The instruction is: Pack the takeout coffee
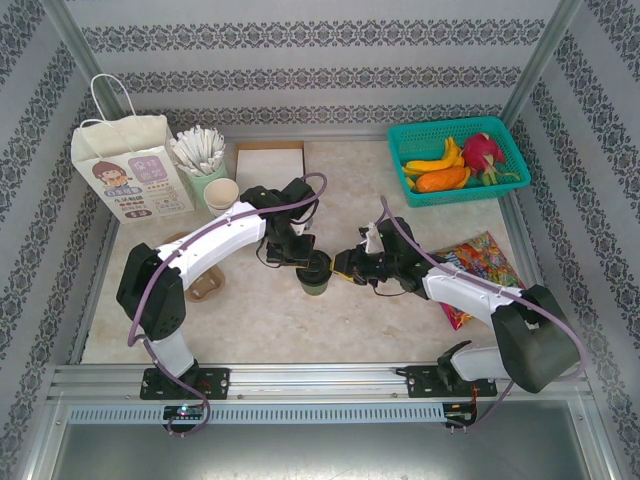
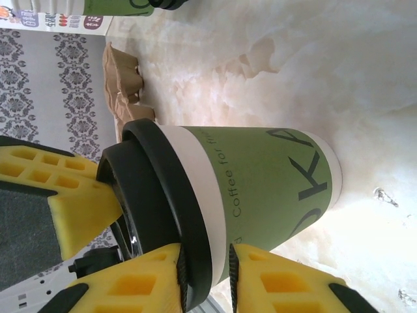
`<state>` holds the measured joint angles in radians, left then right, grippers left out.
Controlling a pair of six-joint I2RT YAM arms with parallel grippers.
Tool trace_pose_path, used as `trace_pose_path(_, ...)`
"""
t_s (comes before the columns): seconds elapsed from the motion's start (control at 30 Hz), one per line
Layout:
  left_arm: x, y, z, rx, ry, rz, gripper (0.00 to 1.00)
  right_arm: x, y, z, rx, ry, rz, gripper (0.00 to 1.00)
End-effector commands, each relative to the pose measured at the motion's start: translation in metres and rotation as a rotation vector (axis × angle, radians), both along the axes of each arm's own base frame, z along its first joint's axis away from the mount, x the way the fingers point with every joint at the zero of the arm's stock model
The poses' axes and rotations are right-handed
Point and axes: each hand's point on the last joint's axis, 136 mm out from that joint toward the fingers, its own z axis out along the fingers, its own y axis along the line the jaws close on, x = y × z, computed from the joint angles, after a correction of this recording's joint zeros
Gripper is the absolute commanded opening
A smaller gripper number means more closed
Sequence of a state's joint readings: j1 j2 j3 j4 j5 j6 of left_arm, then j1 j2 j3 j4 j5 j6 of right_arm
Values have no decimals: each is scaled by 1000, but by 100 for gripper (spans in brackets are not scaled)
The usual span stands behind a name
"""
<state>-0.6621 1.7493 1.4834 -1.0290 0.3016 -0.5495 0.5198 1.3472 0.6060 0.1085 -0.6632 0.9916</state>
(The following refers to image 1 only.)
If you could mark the white napkin stack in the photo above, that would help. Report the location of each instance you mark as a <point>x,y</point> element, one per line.
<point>270,167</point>

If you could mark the left circuit board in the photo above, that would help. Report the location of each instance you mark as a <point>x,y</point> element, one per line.
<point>185,411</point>

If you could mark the white cartoon print paper bag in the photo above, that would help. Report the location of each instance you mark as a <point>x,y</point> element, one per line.
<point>125,150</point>

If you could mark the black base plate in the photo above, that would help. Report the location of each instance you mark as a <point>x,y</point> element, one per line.
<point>420,382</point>
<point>217,382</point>

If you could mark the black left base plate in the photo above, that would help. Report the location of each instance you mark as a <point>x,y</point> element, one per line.
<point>217,382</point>

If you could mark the mint green straw holder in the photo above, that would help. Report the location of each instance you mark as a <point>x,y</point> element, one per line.
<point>192,187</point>

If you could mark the yellow banana bunch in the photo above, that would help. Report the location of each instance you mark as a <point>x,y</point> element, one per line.
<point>440,162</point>

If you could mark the brown cardboard cup carrier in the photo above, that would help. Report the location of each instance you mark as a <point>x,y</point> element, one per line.
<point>207,288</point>

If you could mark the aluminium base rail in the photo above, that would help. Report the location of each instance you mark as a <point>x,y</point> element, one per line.
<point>320,380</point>

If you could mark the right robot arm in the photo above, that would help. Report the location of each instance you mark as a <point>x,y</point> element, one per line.
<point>470,295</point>

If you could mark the aluminium side rail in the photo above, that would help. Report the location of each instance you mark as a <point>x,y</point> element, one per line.
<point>529,250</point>
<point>102,250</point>

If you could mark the black plastic cup lid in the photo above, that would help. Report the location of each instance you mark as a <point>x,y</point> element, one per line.
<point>314,275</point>

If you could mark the right circuit board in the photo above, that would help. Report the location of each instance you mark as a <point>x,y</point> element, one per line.
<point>460,415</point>

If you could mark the circuit board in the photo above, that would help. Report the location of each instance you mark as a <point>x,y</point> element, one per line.
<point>460,415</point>
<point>185,411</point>

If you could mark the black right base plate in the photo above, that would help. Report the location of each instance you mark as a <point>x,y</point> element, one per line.
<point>420,382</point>

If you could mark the pink dragon fruit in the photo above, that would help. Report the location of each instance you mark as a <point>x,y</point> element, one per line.
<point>482,152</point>

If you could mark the colourful candy bag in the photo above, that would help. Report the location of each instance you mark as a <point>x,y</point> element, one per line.
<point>480,260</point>

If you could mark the brown cardboard box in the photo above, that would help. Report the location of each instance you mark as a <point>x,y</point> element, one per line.
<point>270,145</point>

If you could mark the teal plastic basket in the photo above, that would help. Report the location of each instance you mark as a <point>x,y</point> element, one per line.
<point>425,135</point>

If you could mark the white wrapped straws bundle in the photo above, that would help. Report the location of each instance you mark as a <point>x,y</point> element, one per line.
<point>197,147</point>

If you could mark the aluminium back rail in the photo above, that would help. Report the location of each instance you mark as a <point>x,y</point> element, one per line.
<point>325,137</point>

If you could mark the aluminium frame post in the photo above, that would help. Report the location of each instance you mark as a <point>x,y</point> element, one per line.
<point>542,55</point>
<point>85,55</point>

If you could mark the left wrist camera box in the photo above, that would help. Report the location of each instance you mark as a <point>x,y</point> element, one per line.
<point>297,229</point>

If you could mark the green paper coffee cup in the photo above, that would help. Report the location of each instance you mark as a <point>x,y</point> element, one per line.
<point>315,289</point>

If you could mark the orange mango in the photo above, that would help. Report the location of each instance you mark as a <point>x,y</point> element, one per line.
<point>440,181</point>

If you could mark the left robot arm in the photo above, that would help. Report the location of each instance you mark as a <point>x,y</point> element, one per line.
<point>220,235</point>

